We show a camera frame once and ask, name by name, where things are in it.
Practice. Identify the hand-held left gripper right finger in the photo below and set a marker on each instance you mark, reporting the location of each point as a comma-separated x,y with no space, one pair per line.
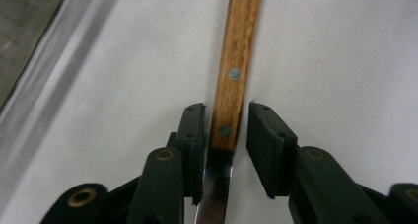
272,158

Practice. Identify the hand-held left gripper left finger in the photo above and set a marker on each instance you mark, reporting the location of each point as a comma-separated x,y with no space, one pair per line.
190,151

